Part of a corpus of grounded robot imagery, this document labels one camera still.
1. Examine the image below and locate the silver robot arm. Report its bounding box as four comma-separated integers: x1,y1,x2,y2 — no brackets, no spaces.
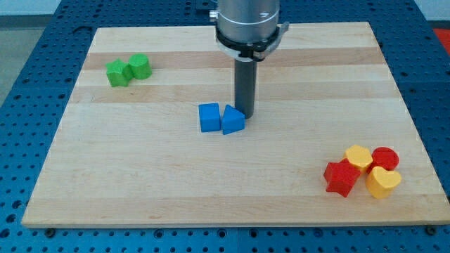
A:
210,0,290,62

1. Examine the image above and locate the green star block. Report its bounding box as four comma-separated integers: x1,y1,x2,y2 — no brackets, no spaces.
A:
105,58,134,87

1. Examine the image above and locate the red star block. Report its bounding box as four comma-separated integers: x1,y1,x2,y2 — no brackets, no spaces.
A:
323,159,361,197

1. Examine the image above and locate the blue triangle block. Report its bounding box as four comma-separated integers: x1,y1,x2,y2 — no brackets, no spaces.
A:
221,105,245,135

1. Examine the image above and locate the blue cube block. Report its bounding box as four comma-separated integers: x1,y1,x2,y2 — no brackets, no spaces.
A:
198,103,221,132

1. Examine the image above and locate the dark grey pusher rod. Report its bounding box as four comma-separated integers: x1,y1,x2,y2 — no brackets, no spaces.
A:
234,60,257,119

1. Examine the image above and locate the wooden board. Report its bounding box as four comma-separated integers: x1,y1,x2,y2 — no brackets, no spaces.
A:
22,22,449,228

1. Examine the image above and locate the green cylinder block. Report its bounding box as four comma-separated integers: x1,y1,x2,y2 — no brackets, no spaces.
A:
129,53,152,79

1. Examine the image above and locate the yellow hexagon block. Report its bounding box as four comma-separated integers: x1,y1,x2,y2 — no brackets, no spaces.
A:
343,145,373,173

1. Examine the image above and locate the red cylinder block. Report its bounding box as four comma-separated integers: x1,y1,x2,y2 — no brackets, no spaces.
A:
366,147,399,174

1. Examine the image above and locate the yellow heart block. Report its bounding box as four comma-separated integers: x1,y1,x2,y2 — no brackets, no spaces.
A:
365,167,402,199

